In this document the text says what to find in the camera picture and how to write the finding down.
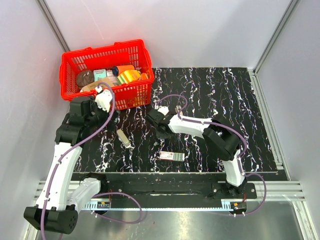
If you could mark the yellow green box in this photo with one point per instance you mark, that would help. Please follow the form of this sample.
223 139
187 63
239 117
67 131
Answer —
128 76

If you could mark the brown cardboard box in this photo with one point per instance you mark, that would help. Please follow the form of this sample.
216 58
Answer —
94 84

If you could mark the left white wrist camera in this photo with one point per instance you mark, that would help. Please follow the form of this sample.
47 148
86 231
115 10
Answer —
103 98

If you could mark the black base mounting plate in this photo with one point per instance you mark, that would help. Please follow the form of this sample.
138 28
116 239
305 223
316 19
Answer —
147 183

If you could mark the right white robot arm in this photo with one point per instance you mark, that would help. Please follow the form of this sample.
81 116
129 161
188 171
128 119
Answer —
222 140

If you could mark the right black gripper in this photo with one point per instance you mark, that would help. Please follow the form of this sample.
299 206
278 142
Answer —
160 136

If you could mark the black marble pattern mat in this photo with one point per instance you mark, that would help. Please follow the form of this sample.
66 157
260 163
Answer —
225 94

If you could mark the orange cylinder can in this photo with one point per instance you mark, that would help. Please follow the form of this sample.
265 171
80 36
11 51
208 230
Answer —
119 69

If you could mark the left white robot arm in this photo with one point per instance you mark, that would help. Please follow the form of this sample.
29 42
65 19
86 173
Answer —
56 210

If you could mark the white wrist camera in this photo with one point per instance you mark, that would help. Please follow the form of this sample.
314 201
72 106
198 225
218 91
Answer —
103 98
163 110

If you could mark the teal white box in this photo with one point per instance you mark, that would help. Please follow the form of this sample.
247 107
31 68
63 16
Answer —
99 74

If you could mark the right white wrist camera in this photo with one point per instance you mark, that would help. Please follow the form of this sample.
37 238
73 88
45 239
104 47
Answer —
163 110

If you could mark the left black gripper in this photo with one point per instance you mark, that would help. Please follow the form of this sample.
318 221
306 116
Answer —
111 123

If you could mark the red plastic shopping basket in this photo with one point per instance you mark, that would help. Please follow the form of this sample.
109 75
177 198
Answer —
132 52

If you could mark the white staple box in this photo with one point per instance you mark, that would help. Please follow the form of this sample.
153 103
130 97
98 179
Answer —
172 156

